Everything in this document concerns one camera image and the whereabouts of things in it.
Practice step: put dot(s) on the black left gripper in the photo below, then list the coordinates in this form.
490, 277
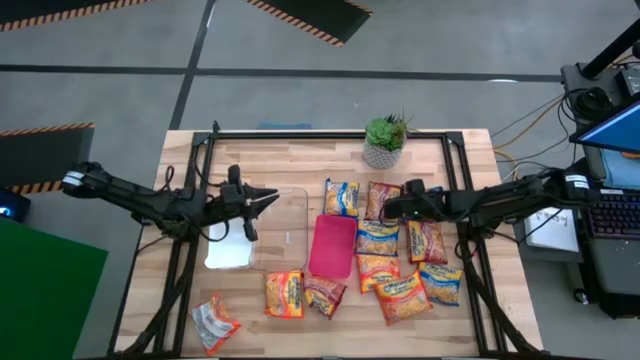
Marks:
230, 205

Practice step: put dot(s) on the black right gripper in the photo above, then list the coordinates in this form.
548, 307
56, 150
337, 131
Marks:
425, 206

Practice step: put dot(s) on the blue Maruchan noodle pack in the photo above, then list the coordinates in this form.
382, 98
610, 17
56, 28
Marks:
342, 199
377, 239
441, 285

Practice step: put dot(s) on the clear plastic container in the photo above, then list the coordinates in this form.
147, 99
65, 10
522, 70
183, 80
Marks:
285, 240

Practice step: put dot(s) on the white plastic tray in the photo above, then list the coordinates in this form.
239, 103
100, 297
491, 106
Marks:
227, 250

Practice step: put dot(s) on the orange Maruchan noodle pack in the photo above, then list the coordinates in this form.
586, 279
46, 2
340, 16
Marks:
285, 295
378, 271
402, 298

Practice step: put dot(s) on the pink plastic container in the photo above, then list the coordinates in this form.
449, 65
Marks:
332, 245

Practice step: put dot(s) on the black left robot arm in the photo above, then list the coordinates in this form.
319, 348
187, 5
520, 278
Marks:
125, 192

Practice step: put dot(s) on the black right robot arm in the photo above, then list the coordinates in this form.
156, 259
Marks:
500, 200

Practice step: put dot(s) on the white patterned plant pot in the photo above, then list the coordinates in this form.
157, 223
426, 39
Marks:
381, 157

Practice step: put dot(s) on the green succulent plant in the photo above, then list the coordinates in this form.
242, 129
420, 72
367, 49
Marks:
385, 132

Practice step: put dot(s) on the orange noodle pack silver back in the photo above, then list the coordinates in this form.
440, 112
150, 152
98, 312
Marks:
214, 325

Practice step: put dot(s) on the white paper sheet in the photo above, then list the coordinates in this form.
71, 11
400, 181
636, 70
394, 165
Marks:
552, 230

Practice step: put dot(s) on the black hazard-striped floor mat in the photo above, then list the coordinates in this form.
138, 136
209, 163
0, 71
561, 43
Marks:
315, 15
40, 155
50, 12

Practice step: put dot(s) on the black backlit keyboard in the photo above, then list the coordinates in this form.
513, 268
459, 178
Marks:
617, 215

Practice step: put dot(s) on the grey equipment cart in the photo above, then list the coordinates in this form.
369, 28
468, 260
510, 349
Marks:
615, 265

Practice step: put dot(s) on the computer monitor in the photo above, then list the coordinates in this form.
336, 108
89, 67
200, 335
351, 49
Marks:
615, 132

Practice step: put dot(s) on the green floor mat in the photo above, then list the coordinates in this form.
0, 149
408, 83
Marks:
45, 290

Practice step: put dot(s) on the black device with blue light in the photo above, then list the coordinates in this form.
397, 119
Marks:
10, 206

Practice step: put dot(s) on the black stand pole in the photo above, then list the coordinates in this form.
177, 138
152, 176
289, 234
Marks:
610, 52

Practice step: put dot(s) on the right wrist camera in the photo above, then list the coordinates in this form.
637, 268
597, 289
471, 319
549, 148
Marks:
415, 186

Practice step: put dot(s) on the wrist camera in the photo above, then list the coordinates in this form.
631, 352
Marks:
234, 175
415, 186

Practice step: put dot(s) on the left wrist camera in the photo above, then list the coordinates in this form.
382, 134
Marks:
234, 175

